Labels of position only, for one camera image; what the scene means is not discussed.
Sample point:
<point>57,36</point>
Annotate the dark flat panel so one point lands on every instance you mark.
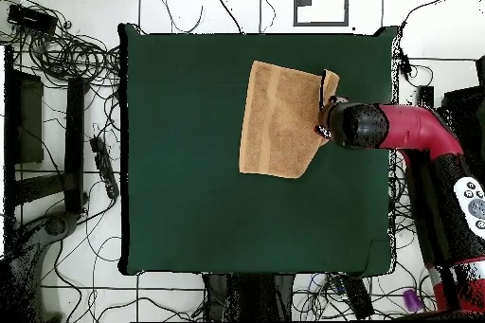
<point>30,118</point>

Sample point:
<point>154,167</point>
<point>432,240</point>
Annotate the small purple object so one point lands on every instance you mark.
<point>412,300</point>

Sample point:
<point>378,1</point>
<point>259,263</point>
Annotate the gray tripod base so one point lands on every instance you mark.
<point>57,226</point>

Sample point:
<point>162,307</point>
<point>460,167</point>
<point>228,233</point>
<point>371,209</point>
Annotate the dark green tablecloth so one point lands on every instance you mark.
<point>227,217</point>

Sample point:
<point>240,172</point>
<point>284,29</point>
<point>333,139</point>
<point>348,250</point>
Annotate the black stand frame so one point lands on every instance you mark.
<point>74,141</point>

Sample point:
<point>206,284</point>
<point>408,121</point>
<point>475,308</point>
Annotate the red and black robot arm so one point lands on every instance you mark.
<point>416,129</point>

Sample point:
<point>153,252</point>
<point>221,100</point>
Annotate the black upright bar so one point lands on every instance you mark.
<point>425,95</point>

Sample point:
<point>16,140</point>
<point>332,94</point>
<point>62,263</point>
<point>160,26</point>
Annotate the black power strip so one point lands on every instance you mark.
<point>104,165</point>

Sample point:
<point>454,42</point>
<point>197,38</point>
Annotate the dark monitor panel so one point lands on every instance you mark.
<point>466,99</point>

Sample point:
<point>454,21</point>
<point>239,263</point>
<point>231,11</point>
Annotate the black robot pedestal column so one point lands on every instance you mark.
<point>250,296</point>

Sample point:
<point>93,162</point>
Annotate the black keyboard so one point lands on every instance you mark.
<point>356,296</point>

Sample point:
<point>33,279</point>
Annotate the tan terry towel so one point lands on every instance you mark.
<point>280,122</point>

